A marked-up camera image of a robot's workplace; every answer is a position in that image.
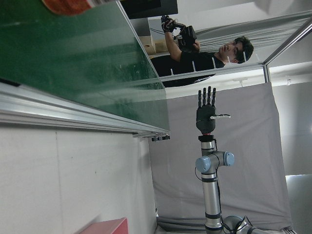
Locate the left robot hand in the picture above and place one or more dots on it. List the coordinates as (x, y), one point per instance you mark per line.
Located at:
(268, 5)

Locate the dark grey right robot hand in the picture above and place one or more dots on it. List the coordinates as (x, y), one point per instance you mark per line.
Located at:
(206, 117)

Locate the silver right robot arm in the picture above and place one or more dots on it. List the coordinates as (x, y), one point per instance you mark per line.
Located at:
(210, 195)

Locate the grey fabric curtain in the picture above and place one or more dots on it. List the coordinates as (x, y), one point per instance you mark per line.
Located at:
(243, 146)

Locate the person in black shirt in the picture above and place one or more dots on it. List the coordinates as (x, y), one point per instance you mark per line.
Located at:
(195, 62)

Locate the small cardboard box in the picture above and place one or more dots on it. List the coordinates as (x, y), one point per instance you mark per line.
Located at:
(161, 46)

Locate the large cardboard box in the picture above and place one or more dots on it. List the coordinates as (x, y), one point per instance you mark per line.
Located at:
(147, 46)

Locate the red white black glove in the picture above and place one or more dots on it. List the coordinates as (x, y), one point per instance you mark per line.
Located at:
(168, 24)

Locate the black Huawei monitor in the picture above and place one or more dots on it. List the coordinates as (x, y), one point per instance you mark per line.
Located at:
(151, 8)

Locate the green table mat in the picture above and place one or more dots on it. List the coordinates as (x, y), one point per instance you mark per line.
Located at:
(73, 61)

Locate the red box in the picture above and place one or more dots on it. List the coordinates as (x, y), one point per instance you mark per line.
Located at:
(107, 226)

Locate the slanted aluminium frame beam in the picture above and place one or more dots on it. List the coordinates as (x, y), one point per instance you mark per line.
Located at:
(287, 40)

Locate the black table bracket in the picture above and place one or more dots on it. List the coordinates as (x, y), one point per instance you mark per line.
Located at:
(166, 138)
(155, 139)

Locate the horizontal aluminium frame beam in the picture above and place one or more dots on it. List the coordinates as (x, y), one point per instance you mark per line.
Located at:
(219, 73)

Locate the short aluminium frame post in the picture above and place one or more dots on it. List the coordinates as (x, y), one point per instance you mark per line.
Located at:
(266, 73)

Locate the narrow aluminium table rail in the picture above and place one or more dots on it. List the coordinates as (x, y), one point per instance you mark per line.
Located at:
(146, 51)

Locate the wide aluminium table rail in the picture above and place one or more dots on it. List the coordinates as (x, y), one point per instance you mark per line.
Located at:
(61, 109)

